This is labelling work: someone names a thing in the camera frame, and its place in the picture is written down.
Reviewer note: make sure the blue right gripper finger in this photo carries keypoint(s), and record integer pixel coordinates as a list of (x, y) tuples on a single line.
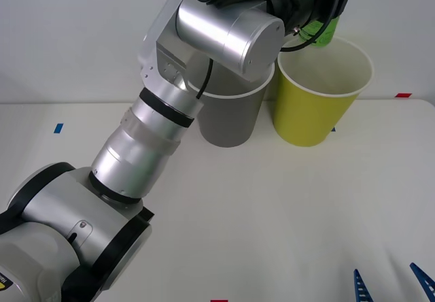
[(361, 290), (426, 281)]

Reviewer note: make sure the green plastic bottle black cap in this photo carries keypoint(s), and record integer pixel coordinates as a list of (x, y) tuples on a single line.
[(328, 38)]

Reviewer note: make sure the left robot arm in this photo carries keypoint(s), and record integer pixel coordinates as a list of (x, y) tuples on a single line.
[(142, 152)]

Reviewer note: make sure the yellow-green plastic waste bin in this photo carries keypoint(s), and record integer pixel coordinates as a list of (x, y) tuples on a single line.
[(306, 118)]

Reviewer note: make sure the grey plastic waste bin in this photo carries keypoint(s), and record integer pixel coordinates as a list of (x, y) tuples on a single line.
[(231, 121)]

